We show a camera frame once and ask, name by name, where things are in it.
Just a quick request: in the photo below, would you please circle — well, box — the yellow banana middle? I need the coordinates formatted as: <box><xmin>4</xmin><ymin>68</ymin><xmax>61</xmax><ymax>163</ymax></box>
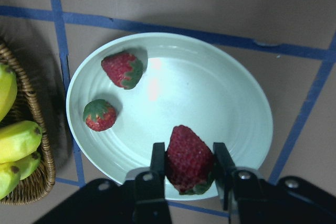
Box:
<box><xmin>1</xmin><ymin>121</ymin><xmax>43</xmax><ymax>164</ymax></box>

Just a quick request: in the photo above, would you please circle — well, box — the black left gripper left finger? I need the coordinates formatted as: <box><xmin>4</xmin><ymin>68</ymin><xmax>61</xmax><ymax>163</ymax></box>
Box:
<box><xmin>36</xmin><ymin>143</ymin><xmax>172</xmax><ymax>223</ymax></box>

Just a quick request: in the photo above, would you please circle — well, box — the red strawberry picked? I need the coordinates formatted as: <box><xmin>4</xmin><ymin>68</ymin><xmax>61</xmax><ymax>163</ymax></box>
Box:
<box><xmin>82</xmin><ymin>99</ymin><xmax>117</xmax><ymax>132</ymax></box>
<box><xmin>101</xmin><ymin>52</ymin><xmax>144</xmax><ymax>90</ymax></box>

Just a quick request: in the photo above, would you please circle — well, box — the yellow banana top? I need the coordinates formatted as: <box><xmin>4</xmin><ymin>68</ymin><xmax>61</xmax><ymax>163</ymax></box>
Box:
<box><xmin>0</xmin><ymin>63</ymin><xmax>17</xmax><ymax>121</ymax></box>

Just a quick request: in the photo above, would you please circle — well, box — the brown wicker basket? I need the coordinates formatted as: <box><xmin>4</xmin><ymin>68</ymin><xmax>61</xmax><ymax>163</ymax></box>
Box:
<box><xmin>1</xmin><ymin>39</ymin><xmax>56</xmax><ymax>205</ymax></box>

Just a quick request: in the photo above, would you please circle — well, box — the yellow banana lower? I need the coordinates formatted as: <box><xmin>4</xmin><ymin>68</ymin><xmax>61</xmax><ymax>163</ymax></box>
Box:
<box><xmin>0</xmin><ymin>162</ymin><xmax>20</xmax><ymax>199</ymax></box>

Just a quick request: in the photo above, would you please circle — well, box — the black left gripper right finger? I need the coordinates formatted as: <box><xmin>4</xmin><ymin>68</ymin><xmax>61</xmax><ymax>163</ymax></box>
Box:
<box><xmin>213</xmin><ymin>143</ymin><xmax>335</xmax><ymax>223</ymax></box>

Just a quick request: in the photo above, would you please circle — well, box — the yellow banana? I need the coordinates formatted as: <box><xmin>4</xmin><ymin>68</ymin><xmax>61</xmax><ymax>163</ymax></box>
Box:
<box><xmin>0</xmin><ymin>63</ymin><xmax>17</xmax><ymax>121</ymax></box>
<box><xmin>1</xmin><ymin>121</ymin><xmax>43</xmax><ymax>164</ymax></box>
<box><xmin>0</xmin><ymin>162</ymin><xmax>20</xmax><ymax>199</ymax></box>

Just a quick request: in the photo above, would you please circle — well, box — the pale green round plate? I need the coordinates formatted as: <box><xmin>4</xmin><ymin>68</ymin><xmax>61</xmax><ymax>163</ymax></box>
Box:
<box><xmin>66</xmin><ymin>33</ymin><xmax>273</xmax><ymax>184</ymax></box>

